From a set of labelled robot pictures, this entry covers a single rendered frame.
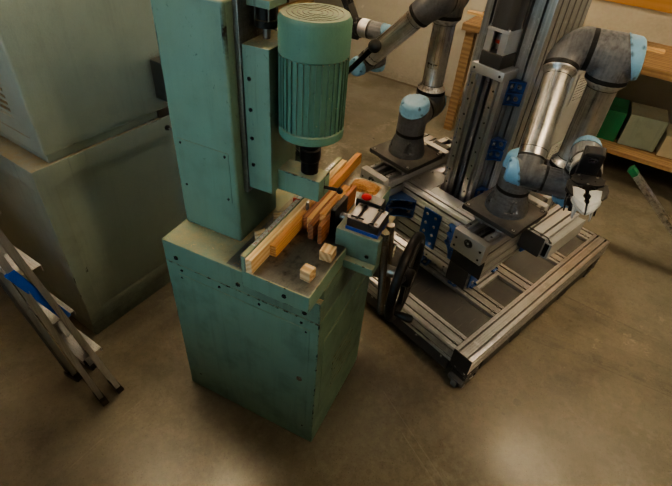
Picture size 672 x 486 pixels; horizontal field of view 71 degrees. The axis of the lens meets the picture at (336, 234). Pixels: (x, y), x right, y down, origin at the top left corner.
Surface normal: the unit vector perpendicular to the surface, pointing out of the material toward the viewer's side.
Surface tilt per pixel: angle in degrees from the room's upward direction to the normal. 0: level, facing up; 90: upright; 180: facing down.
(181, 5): 90
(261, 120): 90
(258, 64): 90
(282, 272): 0
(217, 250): 0
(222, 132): 90
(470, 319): 0
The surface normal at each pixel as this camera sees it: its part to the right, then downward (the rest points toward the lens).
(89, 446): 0.07, -0.77
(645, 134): -0.45, 0.55
